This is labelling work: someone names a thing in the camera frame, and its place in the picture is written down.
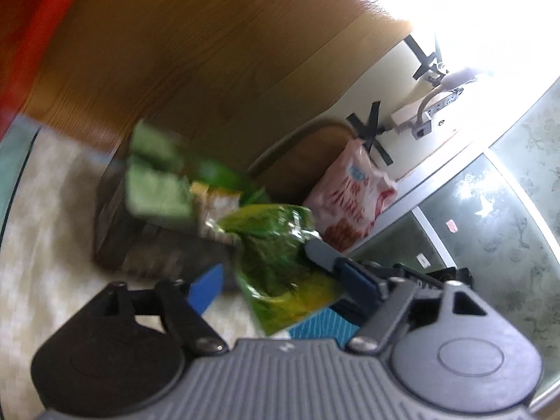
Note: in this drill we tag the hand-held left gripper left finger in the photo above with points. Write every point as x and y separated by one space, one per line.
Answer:
205 286

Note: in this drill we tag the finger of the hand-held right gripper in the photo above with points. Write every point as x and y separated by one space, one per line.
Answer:
321 253

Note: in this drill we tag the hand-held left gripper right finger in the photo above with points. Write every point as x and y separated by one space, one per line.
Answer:
358 280

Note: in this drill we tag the bright green snack packet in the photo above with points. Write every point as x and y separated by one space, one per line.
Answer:
280 262

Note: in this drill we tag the blue cloth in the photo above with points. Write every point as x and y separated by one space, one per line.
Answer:
319 326

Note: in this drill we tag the pink snack bag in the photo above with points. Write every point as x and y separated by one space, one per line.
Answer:
350 197

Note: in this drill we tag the black box with sheep picture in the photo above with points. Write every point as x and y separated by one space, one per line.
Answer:
153 245

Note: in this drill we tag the brown nut snack packet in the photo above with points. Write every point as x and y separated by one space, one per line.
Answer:
216 210

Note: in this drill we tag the wooden chair back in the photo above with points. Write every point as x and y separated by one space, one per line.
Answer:
297 162

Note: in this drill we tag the pale green wafer packet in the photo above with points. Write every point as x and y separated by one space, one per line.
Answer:
159 197
155 146

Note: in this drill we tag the white power strip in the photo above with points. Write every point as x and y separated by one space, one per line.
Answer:
420 116

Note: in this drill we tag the wooden headboard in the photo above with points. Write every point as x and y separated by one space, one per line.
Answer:
197 52

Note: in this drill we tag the red gift bag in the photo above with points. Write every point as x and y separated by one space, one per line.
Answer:
30 30

